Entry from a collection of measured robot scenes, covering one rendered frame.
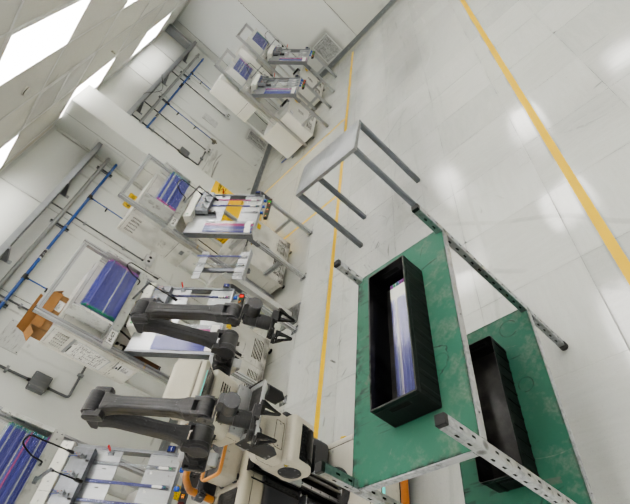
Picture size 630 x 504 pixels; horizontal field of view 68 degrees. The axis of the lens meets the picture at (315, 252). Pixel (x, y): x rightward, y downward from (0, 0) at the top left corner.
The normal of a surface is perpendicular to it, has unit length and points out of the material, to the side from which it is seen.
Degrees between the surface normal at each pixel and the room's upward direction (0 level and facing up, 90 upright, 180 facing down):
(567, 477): 0
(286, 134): 90
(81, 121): 90
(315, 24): 90
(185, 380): 43
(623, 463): 0
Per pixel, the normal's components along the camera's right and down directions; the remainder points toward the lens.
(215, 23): -0.09, 0.65
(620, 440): -0.73, -0.56
